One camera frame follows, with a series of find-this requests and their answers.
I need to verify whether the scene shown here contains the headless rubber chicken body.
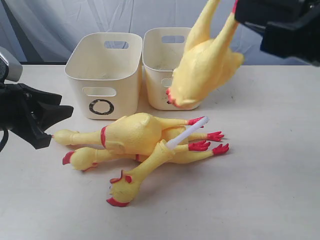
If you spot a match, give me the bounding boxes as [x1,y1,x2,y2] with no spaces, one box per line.
[166,0,245,109]

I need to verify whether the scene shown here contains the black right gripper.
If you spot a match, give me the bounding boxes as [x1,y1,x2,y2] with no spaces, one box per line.
[234,0,320,67]

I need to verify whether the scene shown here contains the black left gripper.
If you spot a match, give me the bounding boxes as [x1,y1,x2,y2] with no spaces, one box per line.
[0,83,74,150]

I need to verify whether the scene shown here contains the cream bin marked O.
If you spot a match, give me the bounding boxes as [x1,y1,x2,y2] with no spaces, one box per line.
[64,32,143,120]

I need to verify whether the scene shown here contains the cream bin marked X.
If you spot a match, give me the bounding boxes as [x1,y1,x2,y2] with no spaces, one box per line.
[142,27,191,111]

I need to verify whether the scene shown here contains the chicken head with white tube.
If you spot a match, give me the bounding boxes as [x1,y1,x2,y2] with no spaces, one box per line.
[106,116,213,207]

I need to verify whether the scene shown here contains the whole rubber chicken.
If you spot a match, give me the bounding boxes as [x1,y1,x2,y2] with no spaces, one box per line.
[51,112,225,154]
[62,140,229,172]

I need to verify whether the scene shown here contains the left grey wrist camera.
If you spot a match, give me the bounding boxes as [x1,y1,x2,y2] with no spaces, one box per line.
[0,46,23,83]

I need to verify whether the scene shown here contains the blue-grey backdrop curtain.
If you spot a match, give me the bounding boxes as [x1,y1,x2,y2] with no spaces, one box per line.
[0,0,320,66]

